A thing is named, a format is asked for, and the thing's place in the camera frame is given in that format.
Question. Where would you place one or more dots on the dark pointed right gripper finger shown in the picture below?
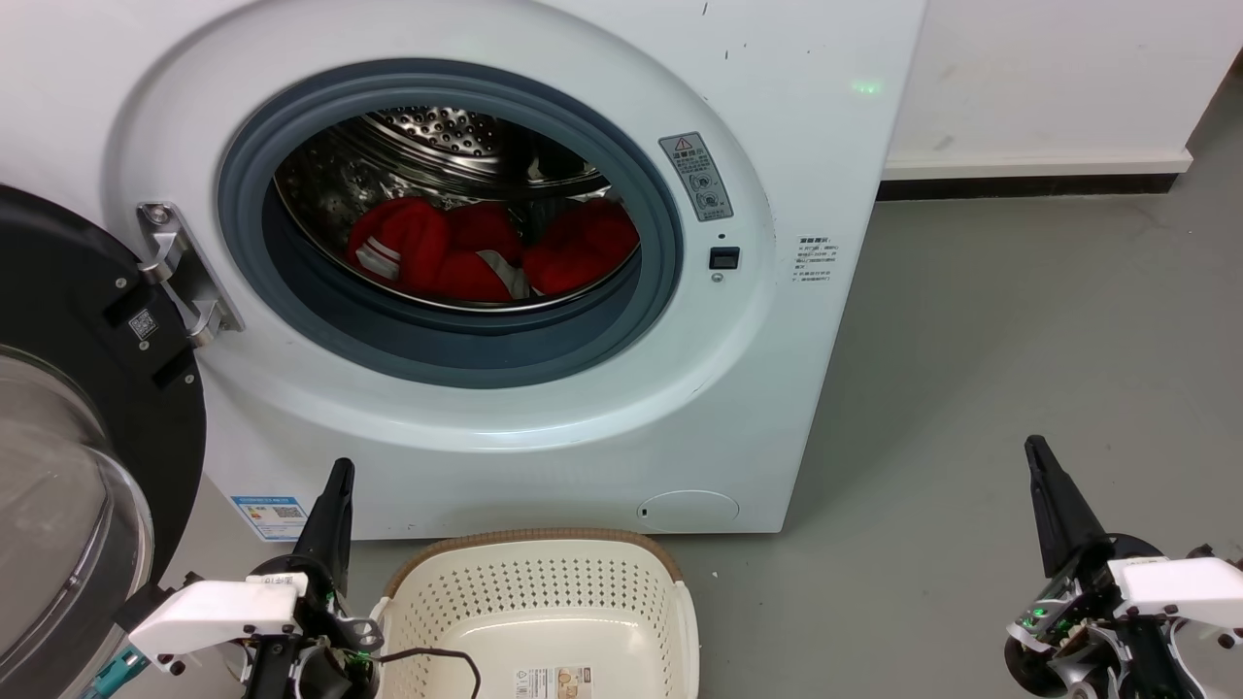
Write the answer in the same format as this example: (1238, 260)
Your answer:
(1063, 515)

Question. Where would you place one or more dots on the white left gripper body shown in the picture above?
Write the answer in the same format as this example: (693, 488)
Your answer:
(214, 612)

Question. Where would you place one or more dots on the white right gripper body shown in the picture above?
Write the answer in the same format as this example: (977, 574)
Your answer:
(1185, 587)

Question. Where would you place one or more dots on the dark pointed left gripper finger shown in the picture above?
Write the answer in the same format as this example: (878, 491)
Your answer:
(330, 524)

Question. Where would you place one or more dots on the red and white garment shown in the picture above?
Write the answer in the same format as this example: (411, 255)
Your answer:
(583, 252)

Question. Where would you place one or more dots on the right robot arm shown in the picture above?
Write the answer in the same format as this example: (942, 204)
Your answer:
(1088, 641)

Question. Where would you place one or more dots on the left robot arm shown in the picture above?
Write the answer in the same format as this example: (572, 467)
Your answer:
(320, 660)

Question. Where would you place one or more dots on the cream perforated laundry basket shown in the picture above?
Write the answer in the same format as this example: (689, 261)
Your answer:
(544, 592)

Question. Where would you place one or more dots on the printed paper product label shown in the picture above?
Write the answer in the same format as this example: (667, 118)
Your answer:
(554, 682)

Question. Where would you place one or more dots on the black washer door with glass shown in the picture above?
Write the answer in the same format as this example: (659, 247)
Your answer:
(87, 291)

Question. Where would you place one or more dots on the blue energy label sticker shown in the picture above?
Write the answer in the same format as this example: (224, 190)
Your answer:
(272, 517)

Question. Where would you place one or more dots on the grey rubber door gasket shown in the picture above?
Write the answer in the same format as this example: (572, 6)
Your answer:
(437, 349)

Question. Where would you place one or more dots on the QR code sticker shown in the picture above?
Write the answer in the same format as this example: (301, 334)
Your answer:
(143, 324)

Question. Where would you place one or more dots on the silver metal door hinge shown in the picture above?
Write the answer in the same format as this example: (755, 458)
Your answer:
(180, 277)

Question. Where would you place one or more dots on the white front-load washing machine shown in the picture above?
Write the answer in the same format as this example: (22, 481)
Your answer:
(757, 388)

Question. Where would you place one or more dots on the white and black baseboard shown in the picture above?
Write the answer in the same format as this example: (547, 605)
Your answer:
(1029, 175)

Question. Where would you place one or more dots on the small printed text label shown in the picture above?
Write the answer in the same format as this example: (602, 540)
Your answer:
(816, 264)

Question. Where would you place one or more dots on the round white filter cover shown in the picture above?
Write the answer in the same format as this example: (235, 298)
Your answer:
(689, 511)

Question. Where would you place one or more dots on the black door latch socket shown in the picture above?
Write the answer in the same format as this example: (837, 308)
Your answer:
(724, 258)

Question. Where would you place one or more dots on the grey warning sticker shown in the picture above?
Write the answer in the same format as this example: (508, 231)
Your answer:
(696, 177)

